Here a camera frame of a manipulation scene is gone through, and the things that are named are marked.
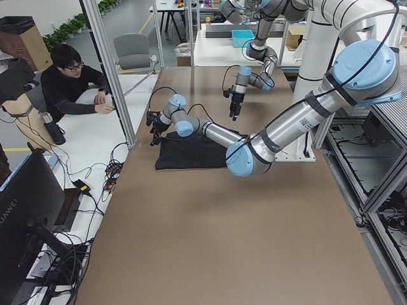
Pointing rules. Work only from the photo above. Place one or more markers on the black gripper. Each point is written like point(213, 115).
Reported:
point(158, 126)
point(236, 97)

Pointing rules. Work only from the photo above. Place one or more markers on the black t-shirt with logo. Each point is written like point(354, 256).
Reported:
point(195, 151)

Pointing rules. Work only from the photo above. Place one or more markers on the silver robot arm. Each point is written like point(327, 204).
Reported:
point(351, 57)
point(264, 12)

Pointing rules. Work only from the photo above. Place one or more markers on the power strip with red switches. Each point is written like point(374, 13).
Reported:
point(109, 185)

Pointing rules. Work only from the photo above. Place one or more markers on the blue plastic bin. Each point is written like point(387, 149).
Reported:
point(240, 38)

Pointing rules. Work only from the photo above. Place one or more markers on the black power adapter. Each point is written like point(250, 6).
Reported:
point(83, 187)

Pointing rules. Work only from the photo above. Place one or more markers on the grey office chair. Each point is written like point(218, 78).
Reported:
point(133, 53)

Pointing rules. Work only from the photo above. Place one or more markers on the seated person in black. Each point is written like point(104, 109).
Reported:
point(67, 79)

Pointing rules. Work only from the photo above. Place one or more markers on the black water bottle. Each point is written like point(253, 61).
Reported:
point(52, 128)

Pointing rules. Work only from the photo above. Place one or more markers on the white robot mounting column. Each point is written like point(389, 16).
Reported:
point(318, 48)

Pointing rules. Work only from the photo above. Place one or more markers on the black computer monitor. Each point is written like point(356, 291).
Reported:
point(30, 204)

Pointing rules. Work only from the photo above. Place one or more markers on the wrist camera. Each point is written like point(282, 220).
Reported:
point(226, 93)
point(152, 116)

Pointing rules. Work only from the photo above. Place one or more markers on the green handled reach grabber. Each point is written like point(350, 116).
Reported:
point(127, 81)

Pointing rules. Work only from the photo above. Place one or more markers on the aluminium frame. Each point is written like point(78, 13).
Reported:
point(95, 26)

